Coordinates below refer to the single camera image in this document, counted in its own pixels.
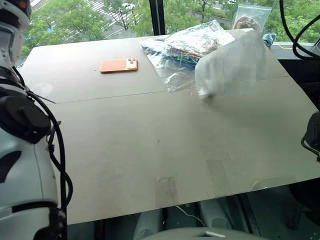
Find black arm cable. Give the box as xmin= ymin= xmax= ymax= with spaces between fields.
xmin=279 ymin=0 xmax=320 ymax=60
xmin=11 ymin=66 xmax=74 ymax=240

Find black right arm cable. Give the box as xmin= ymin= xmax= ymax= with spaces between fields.
xmin=279 ymin=0 xmax=320 ymax=60

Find grey robot torso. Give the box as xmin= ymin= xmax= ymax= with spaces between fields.
xmin=139 ymin=226 xmax=241 ymax=240

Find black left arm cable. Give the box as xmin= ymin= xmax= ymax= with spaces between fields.
xmin=11 ymin=66 xmax=74 ymax=240

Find blue crumpled cloth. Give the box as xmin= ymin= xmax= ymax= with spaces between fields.
xmin=261 ymin=32 xmax=277 ymax=49

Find black window post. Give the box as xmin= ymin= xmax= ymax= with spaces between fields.
xmin=148 ymin=0 xmax=165 ymax=37

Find orange smartphone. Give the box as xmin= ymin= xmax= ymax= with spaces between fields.
xmin=99 ymin=57 xmax=139 ymax=74

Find clear zip bag, brown contents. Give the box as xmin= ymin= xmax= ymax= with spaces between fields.
xmin=231 ymin=4 xmax=273 ymax=34

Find clear bag of colourful items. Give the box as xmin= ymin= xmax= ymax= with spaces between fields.
xmin=139 ymin=19 xmax=237 ymax=94

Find thin white cord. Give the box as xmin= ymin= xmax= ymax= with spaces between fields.
xmin=175 ymin=205 xmax=208 ymax=228

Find blurred white plastic bag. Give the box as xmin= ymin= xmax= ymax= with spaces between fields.
xmin=194 ymin=28 xmax=273 ymax=99

